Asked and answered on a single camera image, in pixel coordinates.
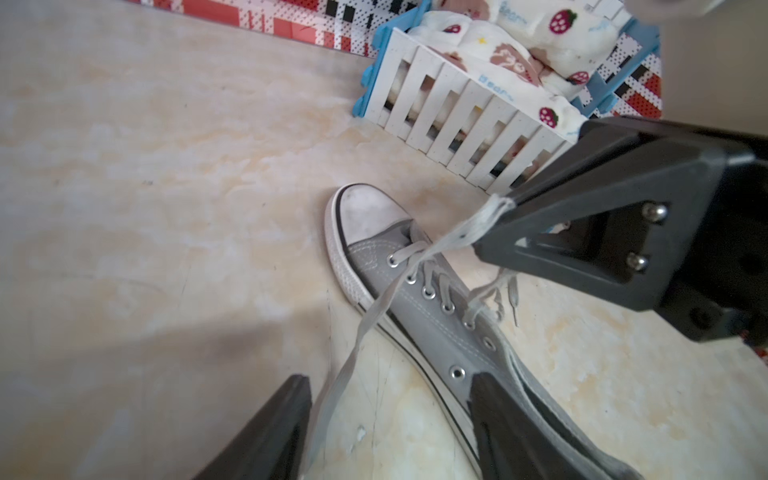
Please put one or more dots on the grey shoelace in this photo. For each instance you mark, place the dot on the grey shoelace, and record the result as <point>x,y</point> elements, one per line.
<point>462,235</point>

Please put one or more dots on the bear print blanket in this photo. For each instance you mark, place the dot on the bear print blanket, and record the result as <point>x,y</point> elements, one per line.
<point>536,55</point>

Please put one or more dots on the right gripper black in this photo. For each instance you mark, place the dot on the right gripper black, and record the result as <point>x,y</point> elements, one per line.
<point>698,254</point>

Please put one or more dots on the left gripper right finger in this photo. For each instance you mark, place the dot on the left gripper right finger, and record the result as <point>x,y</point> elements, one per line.
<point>512,446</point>

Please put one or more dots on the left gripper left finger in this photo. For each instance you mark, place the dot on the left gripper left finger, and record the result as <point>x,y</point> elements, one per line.
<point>271,444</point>

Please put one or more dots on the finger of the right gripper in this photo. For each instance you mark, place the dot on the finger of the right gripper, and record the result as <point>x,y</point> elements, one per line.
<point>594,172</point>

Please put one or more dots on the white blue toy crib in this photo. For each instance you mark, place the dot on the white blue toy crib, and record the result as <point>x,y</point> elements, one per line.
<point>415,94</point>

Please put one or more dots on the grey canvas sneaker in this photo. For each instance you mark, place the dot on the grey canvas sneaker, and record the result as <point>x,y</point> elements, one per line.
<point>441,325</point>

